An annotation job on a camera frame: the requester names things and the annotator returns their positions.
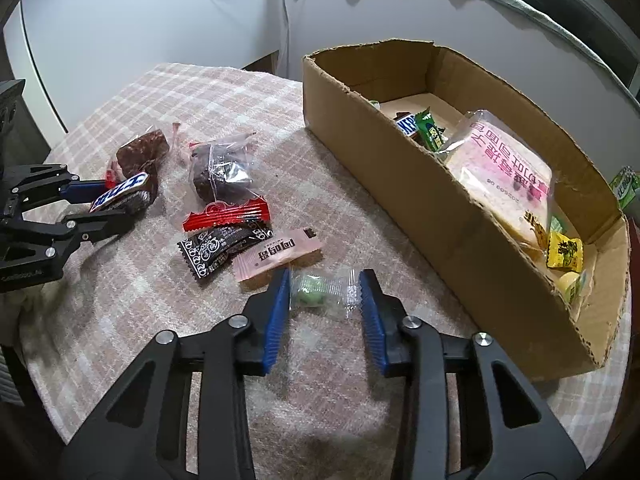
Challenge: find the pink bread packet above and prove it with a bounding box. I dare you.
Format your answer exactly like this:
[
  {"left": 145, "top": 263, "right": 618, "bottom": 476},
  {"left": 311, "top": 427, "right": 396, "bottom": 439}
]
[{"left": 435, "top": 109, "right": 556, "bottom": 261}]

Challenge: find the green paper bag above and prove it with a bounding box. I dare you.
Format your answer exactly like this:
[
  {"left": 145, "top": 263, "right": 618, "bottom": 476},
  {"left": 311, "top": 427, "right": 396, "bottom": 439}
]
[{"left": 609, "top": 166, "right": 640, "bottom": 208}]

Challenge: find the pink stick packet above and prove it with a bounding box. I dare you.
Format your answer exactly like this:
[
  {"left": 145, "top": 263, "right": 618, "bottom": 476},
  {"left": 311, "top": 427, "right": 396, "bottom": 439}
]
[{"left": 232, "top": 226, "right": 323, "bottom": 292}]

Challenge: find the yellow snack packet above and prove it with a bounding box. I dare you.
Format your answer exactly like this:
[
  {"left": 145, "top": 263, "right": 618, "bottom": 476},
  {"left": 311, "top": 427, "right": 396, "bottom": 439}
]
[{"left": 545, "top": 232, "right": 586, "bottom": 272}]

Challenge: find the brown cardboard box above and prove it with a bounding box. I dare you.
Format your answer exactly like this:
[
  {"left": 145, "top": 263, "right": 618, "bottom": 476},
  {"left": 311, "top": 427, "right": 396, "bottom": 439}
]
[{"left": 301, "top": 39, "right": 631, "bottom": 381}]

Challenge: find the black patterned snack packet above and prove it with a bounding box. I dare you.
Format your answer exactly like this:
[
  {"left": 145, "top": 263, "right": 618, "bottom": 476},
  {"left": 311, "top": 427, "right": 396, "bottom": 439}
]
[{"left": 176, "top": 224, "right": 275, "bottom": 288}]

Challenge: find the red snack packet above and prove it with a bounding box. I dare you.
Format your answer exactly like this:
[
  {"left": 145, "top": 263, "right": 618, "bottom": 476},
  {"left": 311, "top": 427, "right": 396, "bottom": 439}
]
[{"left": 181, "top": 197, "right": 272, "bottom": 233}]

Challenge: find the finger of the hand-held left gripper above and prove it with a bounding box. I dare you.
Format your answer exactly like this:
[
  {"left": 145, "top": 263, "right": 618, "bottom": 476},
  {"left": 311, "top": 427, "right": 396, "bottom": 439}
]
[
  {"left": 2, "top": 209, "right": 137, "bottom": 261},
  {"left": 2, "top": 162, "right": 110, "bottom": 213}
]

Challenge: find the green candy clear packet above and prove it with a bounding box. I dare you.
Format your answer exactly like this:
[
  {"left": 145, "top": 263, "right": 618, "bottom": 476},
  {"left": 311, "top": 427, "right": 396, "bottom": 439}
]
[{"left": 289, "top": 267, "right": 362, "bottom": 321}]

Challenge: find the dark green snack packet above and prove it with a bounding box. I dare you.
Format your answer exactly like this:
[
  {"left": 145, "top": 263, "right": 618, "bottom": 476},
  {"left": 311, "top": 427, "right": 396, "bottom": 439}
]
[{"left": 412, "top": 106, "right": 451, "bottom": 153}]

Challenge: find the brown cake packet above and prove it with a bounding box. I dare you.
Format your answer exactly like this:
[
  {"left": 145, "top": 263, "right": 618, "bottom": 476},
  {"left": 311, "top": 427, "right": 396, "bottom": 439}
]
[{"left": 106, "top": 122, "right": 183, "bottom": 186}]

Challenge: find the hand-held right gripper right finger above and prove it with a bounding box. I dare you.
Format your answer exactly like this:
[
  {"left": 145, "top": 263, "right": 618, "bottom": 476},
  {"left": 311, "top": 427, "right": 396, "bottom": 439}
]
[{"left": 359, "top": 269, "right": 588, "bottom": 480}]

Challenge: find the light green snack packet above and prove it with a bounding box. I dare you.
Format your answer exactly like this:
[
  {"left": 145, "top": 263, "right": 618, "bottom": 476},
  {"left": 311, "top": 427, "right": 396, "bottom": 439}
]
[{"left": 552, "top": 269, "right": 596, "bottom": 318}]

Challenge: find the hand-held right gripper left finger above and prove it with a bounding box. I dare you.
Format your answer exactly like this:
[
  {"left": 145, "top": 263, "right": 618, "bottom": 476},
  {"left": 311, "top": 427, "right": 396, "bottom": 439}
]
[{"left": 60, "top": 267, "right": 293, "bottom": 480}]

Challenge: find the brown chocolate bar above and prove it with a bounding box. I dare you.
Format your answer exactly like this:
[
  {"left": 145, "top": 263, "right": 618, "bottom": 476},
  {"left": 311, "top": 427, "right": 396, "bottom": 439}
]
[
  {"left": 392, "top": 110, "right": 423, "bottom": 141},
  {"left": 89, "top": 171, "right": 160, "bottom": 218}
]

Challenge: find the dark cake clear packet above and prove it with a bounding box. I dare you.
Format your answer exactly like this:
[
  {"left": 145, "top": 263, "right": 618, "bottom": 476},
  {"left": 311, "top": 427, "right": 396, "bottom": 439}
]
[{"left": 187, "top": 130, "right": 263, "bottom": 206}]

